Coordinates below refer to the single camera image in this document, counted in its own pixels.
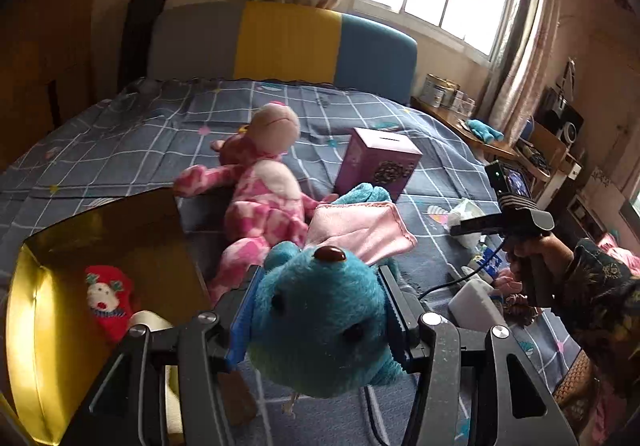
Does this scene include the cream cloth roll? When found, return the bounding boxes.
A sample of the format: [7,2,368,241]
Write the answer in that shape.
[127,310,186,446]

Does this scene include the red plush toy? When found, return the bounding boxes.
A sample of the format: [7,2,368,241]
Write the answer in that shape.
[84,265,136,344]

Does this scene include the wooden wardrobe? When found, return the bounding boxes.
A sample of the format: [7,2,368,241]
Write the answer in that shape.
[0,0,108,172]

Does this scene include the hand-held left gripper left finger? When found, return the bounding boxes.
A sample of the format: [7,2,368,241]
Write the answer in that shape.
[60,265,265,446]

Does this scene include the purple square box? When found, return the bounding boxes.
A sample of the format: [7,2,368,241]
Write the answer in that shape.
[334,127,423,202]

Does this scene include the wooden desk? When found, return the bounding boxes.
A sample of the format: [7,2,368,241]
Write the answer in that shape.
[410,96,583,197]

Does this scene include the black speaker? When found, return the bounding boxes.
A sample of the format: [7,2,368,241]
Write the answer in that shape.
[537,86,585,147]

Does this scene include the person's right forearm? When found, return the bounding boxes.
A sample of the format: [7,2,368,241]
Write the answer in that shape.
[550,238,640,397]

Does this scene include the pink spotted plush toy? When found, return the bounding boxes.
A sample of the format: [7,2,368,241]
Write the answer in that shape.
[172,101,341,307]

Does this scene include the gold box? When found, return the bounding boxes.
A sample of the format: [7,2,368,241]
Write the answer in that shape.
[7,188,258,446]

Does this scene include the white foam block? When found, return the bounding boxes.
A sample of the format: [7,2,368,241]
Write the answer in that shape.
[447,278,507,332]

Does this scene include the grey yellow blue headboard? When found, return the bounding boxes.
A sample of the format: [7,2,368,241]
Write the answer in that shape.
[147,1,418,104]

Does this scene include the black cable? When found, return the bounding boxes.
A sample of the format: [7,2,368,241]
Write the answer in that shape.
[417,236,506,302]

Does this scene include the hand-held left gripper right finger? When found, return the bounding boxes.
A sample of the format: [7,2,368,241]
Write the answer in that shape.
[376,265,581,446]

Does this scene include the white printed packet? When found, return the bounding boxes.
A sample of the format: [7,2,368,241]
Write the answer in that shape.
[446,198,485,249]

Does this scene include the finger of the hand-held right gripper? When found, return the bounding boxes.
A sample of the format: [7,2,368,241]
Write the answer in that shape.
[449,211,506,238]

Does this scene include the pink cloth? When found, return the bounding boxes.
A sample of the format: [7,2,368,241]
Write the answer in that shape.
[595,233,640,277]

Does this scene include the metal tins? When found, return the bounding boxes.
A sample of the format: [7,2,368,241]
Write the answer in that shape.
[420,73,461,109]

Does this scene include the blue white small packet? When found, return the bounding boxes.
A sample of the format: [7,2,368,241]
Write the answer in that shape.
[472,246,503,284]

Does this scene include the person's right hand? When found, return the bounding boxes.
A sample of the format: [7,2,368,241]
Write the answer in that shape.
[501,232,577,294]

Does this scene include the black tall panel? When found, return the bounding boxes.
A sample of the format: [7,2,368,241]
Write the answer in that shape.
[117,0,167,92]

